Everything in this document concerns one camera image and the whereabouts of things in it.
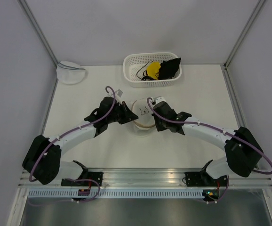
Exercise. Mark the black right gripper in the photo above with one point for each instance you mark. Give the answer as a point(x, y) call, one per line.
point(159, 127)

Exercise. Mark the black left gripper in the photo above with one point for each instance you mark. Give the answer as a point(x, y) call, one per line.
point(128, 116)

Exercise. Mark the white mesh laundry bag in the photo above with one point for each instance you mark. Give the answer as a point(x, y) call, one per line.
point(145, 124)

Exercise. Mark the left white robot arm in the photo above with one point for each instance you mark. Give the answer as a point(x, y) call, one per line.
point(43, 159)

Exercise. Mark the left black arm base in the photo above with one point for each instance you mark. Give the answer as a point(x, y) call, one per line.
point(75, 174)

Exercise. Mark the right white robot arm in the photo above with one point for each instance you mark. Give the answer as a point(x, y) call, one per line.
point(242, 152)

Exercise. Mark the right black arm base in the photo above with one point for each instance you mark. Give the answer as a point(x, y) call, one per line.
point(202, 179)

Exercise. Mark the black bra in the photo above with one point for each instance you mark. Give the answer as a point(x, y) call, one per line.
point(168, 69)

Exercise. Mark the yellow bra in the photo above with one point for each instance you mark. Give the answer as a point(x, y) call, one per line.
point(152, 71)

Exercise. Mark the white folded mesh bag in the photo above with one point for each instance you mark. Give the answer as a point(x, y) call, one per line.
point(70, 73)

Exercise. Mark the white plastic basket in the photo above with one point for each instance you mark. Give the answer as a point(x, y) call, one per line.
point(135, 65)

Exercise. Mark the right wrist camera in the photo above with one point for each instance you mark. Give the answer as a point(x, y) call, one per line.
point(156, 100)

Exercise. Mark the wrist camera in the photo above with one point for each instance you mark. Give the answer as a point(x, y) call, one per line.
point(118, 93)
point(156, 100)

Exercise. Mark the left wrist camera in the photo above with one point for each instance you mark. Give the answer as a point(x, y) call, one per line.
point(118, 93)

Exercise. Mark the aluminium mounting rail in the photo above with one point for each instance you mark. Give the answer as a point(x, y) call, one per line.
point(170, 178)

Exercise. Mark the white slotted cable duct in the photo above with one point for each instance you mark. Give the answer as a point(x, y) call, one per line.
point(117, 193)

